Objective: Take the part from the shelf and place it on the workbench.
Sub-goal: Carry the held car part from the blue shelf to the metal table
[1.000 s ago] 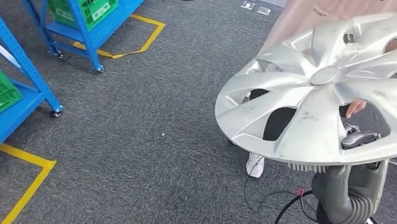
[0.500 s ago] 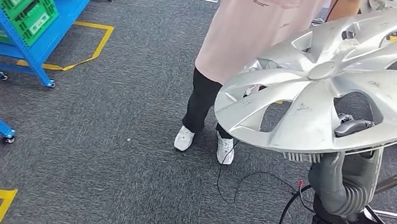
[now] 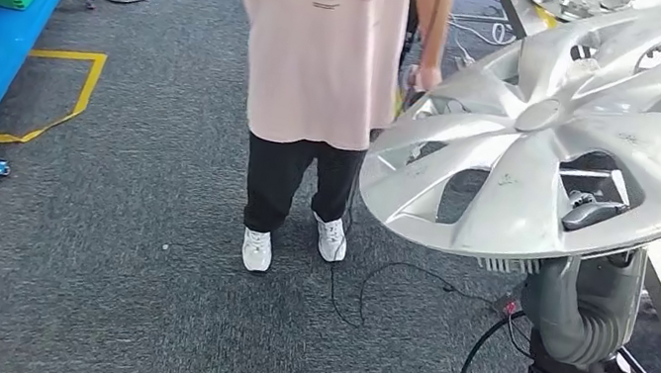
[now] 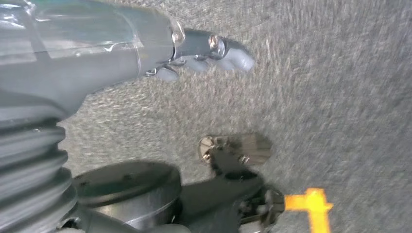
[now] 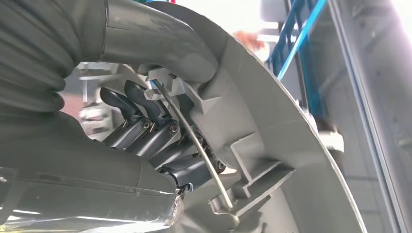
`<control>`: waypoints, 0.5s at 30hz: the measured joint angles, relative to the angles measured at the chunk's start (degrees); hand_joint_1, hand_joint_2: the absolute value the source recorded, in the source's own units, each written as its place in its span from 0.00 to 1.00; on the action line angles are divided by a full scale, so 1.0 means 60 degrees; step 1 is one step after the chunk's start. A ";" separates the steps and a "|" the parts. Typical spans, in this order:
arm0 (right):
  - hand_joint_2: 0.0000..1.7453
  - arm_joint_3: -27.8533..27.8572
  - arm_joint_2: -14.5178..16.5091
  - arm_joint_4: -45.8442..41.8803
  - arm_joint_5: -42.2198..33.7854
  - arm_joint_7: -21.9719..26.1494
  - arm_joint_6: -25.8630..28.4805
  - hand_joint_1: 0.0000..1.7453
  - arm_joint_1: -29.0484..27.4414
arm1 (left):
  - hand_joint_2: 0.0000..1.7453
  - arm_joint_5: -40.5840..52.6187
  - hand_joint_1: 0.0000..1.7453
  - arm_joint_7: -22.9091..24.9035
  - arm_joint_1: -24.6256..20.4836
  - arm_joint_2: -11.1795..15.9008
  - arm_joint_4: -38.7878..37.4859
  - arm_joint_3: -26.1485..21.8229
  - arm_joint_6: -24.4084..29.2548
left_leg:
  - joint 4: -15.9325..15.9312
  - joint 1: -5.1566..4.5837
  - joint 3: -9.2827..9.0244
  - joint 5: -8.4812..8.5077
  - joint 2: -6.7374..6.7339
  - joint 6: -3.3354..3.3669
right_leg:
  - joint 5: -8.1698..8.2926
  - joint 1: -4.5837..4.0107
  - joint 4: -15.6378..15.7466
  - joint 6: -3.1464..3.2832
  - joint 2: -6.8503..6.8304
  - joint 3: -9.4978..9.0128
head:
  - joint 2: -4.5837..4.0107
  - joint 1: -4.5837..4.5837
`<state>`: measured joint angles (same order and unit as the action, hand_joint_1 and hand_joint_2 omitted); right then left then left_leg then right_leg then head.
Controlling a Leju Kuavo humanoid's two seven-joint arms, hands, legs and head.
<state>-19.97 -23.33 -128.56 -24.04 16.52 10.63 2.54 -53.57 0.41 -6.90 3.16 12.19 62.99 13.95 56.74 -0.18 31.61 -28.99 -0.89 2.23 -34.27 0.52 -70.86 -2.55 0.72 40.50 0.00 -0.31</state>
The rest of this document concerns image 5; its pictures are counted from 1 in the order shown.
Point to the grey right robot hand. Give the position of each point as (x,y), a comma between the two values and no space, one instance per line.
(80,167)

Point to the blue metal shelf rack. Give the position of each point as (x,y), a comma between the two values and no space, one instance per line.
(301,38)

